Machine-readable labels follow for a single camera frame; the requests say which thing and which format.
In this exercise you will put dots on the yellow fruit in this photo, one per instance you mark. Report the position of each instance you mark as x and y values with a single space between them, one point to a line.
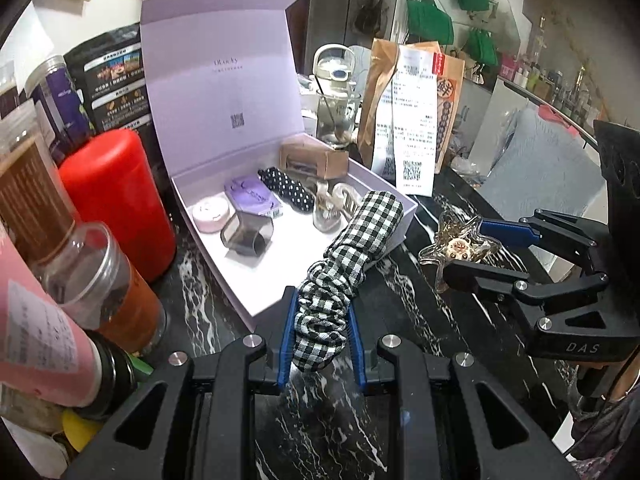
80 430

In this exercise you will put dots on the black snack bag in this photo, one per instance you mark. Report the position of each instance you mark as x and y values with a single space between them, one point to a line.
115 85

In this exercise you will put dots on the brown door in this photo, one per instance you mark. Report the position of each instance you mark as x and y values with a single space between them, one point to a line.
295 25

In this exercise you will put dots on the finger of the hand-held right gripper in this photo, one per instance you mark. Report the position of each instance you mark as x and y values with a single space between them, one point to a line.
510 232
480 277

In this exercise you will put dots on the clear jar brown label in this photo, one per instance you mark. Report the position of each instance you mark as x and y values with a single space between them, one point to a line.
30 195

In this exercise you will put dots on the red canister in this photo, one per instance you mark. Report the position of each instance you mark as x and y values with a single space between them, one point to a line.
115 195

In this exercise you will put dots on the clear glass cup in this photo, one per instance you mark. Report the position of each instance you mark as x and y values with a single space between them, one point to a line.
350 110

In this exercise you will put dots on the person's right hand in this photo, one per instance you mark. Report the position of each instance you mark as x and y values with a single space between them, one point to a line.
625 380

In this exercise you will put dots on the clear plastic bag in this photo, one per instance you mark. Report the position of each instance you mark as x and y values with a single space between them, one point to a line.
467 167

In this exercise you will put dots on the black white checkered scrunchie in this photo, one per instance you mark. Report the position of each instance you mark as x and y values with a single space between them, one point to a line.
350 245

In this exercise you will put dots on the brown paper bag with receipt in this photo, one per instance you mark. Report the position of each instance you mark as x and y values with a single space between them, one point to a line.
412 125

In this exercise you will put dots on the lavender gift box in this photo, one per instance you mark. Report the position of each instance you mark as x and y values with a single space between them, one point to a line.
220 85

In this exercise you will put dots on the clear jar purple label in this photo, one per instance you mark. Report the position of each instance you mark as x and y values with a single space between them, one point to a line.
60 105

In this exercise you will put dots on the dark jar clear lid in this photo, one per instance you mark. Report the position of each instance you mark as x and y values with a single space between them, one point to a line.
10 90

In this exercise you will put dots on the smoky grey square hair claw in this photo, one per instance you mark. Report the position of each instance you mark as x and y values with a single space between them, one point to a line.
247 235

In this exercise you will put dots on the star shaped hair clip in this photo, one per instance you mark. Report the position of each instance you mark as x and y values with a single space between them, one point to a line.
457 247

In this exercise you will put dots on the metal spoon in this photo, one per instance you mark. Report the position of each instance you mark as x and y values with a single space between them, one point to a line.
340 132

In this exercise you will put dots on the purple card box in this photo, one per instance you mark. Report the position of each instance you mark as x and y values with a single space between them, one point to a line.
250 192

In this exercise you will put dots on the white water bottle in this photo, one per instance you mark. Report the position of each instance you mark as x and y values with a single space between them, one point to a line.
332 67

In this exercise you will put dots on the green jar black lid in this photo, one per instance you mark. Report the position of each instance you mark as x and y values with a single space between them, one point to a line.
115 375

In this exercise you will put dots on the black polka dot scrunchie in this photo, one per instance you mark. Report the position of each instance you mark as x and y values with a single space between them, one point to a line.
287 185

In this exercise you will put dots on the gold cardboard box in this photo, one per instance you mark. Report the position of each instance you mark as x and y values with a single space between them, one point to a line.
332 162

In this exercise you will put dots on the clear jar orange contents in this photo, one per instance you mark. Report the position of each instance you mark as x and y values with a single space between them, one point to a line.
125 305

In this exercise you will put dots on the dark hanging bag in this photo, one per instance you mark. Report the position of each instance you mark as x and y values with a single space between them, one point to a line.
370 10

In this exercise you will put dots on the pearl wavy hair clip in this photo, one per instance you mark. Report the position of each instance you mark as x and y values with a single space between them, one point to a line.
330 210

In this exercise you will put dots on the row of small bottles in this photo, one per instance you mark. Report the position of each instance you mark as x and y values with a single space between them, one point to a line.
555 85

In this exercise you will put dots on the pink panda print paper cup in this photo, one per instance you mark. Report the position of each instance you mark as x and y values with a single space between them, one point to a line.
40 330

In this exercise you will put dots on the white round tin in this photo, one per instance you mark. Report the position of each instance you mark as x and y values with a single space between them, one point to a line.
210 215

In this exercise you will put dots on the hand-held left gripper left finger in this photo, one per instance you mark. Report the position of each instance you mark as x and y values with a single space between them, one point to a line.
285 350

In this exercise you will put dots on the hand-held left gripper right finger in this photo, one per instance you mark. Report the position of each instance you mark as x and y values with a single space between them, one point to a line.
359 360

